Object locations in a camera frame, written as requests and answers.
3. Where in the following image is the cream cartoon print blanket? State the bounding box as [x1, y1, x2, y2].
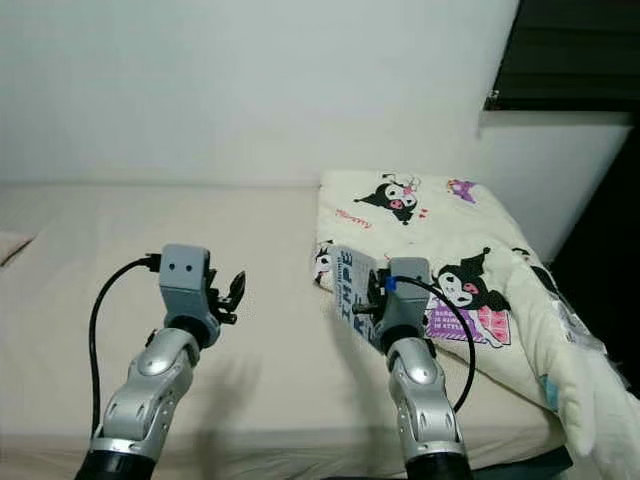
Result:
[315, 170, 640, 480]

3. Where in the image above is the bed with beige sheet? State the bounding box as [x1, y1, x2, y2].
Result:
[0, 183, 571, 471]

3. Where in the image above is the black wardrobe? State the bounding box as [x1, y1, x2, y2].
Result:
[550, 112, 640, 361]

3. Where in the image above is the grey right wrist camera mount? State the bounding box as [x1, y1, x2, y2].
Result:
[380, 257, 433, 336]

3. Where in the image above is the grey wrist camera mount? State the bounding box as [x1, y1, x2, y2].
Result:
[380, 257, 433, 336]
[160, 244, 213, 326]

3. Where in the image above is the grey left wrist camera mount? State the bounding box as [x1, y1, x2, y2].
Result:
[160, 244, 213, 326]

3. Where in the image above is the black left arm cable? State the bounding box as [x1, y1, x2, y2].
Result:
[88, 254, 166, 441]

